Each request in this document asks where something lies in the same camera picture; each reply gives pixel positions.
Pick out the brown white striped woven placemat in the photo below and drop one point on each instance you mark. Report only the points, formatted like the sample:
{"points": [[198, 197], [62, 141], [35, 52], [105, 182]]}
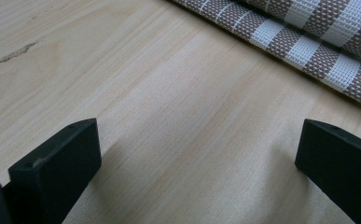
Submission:
{"points": [[296, 46]]}

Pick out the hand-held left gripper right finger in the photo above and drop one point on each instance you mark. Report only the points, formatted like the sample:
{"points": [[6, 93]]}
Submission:
{"points": [[340, 165]]}

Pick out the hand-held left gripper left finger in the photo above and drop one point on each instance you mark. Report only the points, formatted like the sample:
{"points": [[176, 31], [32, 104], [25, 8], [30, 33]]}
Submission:
{"points": [[57, 165]]}

